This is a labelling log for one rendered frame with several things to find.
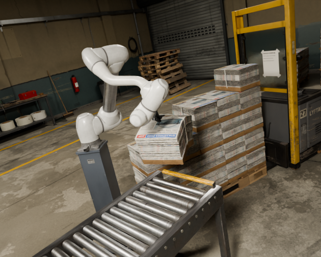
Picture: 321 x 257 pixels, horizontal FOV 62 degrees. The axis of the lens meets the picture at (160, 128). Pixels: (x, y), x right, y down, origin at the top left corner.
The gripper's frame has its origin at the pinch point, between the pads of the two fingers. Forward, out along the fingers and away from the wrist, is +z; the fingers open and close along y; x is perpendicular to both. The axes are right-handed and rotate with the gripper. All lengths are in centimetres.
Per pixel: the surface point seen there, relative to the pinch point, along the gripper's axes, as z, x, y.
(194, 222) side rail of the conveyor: -45, 27, 58
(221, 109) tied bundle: 92, 27, 27
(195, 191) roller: -23, 23, 52
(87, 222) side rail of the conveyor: -57, -34, 55
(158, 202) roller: -35, 3, 53
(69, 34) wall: 589, -501, -145
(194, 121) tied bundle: 67, 5, 30
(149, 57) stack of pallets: 656, -266, -37
